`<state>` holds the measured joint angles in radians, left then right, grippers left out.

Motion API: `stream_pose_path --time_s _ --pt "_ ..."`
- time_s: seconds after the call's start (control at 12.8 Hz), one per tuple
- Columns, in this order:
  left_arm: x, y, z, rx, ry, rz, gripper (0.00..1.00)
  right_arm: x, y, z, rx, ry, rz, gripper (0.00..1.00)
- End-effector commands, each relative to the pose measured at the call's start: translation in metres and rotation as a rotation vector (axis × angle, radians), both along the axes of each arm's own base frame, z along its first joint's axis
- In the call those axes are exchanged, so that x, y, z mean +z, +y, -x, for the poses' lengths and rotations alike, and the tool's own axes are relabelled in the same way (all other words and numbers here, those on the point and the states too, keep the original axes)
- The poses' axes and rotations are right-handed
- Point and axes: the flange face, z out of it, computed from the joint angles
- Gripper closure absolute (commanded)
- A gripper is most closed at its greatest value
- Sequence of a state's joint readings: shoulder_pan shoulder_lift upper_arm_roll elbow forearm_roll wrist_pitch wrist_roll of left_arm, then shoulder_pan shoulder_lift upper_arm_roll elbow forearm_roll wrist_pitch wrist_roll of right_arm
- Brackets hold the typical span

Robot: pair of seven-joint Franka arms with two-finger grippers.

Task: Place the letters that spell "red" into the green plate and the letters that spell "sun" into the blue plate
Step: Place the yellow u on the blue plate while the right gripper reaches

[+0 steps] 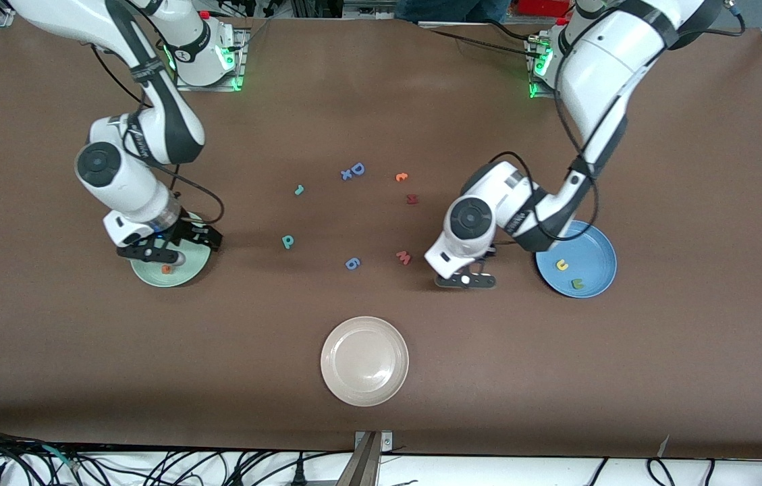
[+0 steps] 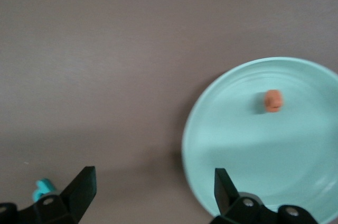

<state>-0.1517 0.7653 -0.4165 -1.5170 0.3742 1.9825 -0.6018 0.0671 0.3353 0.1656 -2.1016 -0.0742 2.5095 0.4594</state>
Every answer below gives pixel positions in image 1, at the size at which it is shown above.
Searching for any light green plate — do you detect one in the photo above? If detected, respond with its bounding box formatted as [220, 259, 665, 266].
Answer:
[130, 210, 213, 288]

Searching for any teal cable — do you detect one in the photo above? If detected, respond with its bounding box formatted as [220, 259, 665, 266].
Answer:
[36, 442, 84, 473]

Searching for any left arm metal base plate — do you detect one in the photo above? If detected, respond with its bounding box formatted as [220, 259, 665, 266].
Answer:
[528, 34, 560, 101]

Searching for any brown table cover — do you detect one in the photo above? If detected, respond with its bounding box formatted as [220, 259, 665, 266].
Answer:
[0, 12, 762, 461]

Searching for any red box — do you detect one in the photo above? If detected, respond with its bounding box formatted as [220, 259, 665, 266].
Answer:
[519, 0, 572, 18]

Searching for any grey metal bar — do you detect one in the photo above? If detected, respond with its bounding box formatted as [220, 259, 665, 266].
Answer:
[337, 432, 381, 486]

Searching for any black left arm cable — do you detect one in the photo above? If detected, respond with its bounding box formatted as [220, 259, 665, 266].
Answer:
[482, 40, 601, 242]

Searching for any blue plate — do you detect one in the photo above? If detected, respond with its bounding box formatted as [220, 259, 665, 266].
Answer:
[535, 220, 618, 298]

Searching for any beige plate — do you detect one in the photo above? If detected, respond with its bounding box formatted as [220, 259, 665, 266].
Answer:
[320, 316, 410, 407]

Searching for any looped black cable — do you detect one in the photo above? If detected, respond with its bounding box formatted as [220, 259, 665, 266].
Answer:
[647, 458, 677, 486]

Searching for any silver metal bracket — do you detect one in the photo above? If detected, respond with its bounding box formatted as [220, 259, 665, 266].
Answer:
[354, 431, 393, 452]

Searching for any black table cable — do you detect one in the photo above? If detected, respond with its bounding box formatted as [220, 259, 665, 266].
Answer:
[421, 26, 537, 56]
[485, 19, 531, 40]

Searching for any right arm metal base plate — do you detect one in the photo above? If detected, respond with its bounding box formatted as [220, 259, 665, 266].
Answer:
[173, 27, 248, 92]

